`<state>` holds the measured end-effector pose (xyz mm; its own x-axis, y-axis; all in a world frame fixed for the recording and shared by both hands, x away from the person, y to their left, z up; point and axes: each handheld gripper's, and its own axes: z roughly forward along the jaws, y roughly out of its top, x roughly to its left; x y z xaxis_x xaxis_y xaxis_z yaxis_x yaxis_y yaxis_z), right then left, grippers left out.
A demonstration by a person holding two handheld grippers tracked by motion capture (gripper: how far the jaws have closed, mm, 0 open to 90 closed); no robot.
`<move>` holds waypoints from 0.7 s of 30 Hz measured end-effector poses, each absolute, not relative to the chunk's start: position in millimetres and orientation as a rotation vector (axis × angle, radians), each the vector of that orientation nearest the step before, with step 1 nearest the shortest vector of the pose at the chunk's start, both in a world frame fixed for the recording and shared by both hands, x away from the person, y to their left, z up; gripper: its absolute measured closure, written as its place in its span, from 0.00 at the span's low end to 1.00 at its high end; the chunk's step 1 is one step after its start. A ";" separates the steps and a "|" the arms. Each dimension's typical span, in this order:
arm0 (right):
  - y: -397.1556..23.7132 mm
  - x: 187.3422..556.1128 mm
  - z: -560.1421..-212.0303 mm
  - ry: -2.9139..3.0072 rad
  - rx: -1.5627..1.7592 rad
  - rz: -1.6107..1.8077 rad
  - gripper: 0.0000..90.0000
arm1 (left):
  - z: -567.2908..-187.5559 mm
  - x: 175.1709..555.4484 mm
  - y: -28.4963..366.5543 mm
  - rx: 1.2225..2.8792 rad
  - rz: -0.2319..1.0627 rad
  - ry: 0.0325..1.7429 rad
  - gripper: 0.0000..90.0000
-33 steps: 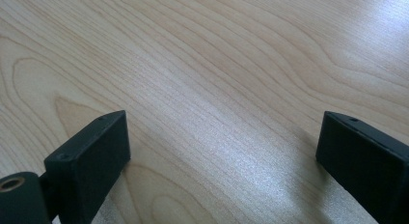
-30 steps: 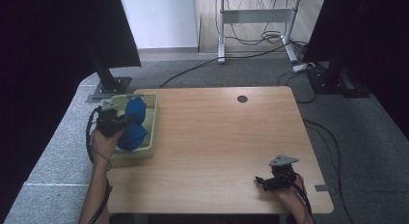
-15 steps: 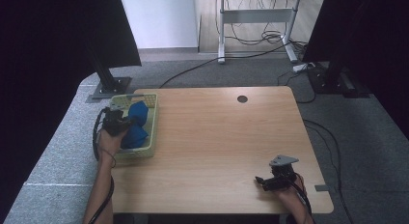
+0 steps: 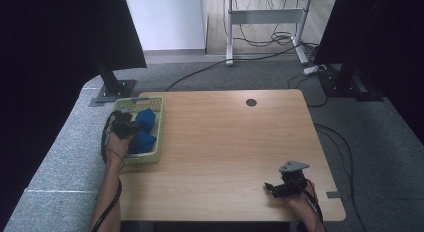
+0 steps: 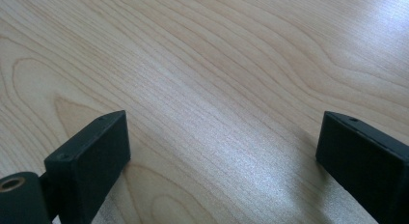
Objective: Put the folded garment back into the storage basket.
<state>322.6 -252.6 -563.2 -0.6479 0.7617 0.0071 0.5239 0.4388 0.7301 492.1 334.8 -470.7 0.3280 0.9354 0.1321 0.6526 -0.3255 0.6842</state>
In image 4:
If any tangle of black cables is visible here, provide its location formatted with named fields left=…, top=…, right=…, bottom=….
left=233, top=0, right=320, bottom=54

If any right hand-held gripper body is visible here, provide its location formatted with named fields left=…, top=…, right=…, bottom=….
left=279, top=160, right=310, bottom=197

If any black metal stand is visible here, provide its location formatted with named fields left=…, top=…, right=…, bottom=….
left=88, top=48, right=138, bottom=108
left=318, top=58, right=384, bottom=103

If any white power strip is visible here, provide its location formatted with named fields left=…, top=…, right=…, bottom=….
left=303, top=64, right=328, bottom=76

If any white desk frame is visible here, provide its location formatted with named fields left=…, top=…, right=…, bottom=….
left=216, top=0, right=314, bottom=67

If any green plastic basket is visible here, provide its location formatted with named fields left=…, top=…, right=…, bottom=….
left=99, top=96, right=165, bottom=166

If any black curtain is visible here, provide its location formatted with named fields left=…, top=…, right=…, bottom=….
left=0, top=0, right=148, bottom=226
left=313, top=0, right=424, bottom=145

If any person's left hand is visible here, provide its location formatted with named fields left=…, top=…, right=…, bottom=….
left=105, top=131, right=137, bottom=161

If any right hand-held gripper cable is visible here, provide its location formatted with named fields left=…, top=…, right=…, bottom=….
left=299, top=179, right=326, bottom=226

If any long black floor cable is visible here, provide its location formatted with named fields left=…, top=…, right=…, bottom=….
left=164, top=41, right=303, bottom=92

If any person's right hand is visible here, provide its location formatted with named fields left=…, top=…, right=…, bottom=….
left=283, top=186, right=320, bottom=223

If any blue t-shirt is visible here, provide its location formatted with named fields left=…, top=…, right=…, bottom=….
left=127, top=107, right=158, bottom=155

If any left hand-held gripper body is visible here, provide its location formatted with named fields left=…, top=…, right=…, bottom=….
left=110, top=105, right=138, bottom=140

